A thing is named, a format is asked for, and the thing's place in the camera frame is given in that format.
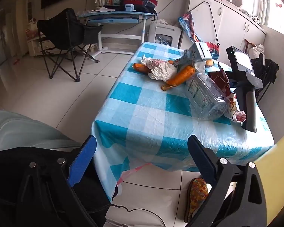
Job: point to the white plastic bag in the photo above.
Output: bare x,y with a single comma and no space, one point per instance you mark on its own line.
162,69

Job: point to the white plastic bin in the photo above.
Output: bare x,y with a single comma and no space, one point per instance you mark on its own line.
164,34

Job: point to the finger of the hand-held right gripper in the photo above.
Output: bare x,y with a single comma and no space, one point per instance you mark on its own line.
213,72

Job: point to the black folding chair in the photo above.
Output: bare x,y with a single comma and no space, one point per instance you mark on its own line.
61,30

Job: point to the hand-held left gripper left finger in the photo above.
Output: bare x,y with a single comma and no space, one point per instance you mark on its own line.
81,164

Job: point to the loose white papers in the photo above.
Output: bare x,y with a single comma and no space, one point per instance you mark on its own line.
103,10

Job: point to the dark blue red backpack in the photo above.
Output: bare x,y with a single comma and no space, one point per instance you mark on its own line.
139,1

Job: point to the small pink white carton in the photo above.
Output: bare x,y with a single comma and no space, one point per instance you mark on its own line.
241,116

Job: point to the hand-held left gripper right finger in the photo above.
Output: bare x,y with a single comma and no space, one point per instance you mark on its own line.
201,160

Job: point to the red snack packet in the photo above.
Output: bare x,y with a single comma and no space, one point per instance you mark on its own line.
221,82

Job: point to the clear plastic bottle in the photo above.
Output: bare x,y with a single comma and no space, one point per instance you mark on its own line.
206,94

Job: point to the white low cabinet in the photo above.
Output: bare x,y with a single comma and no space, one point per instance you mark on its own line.
36,45

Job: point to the pink plastic strip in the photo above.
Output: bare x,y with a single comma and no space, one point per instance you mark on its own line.
132,171

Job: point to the window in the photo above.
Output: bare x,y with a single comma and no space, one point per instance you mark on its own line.
277,16

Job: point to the blue study desk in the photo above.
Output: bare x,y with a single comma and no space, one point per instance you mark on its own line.
118,19

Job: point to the light blue milk carton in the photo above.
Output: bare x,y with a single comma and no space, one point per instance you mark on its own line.
200,52

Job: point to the black garment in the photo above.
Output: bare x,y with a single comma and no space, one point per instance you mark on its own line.
269,68

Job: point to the yellow plastic basin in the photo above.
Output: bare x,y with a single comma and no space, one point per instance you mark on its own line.
279,170

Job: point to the small blue pencil sharpener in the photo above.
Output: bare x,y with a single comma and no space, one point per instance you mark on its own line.
129,7

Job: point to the pale green plastic container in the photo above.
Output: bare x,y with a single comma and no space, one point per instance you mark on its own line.
19,132

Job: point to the colourful patterned slipper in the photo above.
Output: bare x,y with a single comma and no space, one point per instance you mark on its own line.
196,196

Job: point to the colourful printed cloth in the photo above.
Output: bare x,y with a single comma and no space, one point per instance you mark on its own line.
189,28

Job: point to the dark wooden chair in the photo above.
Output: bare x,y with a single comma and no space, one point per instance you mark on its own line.
262,92

